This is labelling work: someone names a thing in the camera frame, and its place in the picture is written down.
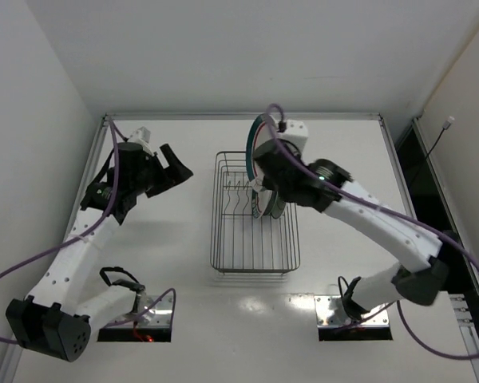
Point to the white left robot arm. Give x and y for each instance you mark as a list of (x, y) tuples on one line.
[(50, 319)]

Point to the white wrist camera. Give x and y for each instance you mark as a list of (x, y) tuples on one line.
[(142, 136), (294, 132)]

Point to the green red ring plate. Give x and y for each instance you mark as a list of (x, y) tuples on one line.
[(262, 203), (259, 136)]

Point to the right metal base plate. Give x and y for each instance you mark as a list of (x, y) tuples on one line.
[(332, 314)]

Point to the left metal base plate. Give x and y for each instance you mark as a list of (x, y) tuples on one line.
[(147, 316)]

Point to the blue floral green plate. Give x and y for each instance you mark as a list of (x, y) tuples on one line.
[(278, 208)]

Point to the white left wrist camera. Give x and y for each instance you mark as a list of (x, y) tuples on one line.
[(142, 136)]

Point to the metal base plate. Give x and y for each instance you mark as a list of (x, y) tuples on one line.
[(332, 314), (147, 316)]

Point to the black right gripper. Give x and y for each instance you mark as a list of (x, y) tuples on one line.
[(268, 169)]

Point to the grey wire dish rack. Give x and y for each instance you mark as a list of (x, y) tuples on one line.
[(240, 243)]

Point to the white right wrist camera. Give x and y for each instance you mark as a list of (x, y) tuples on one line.
[(294, 132)]

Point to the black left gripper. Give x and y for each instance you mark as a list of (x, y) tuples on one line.
[(160, 174)]

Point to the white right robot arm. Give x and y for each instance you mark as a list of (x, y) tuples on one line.
[(417, 276)]

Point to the black wall cable white plug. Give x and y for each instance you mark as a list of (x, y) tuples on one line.
[(445, 126)]

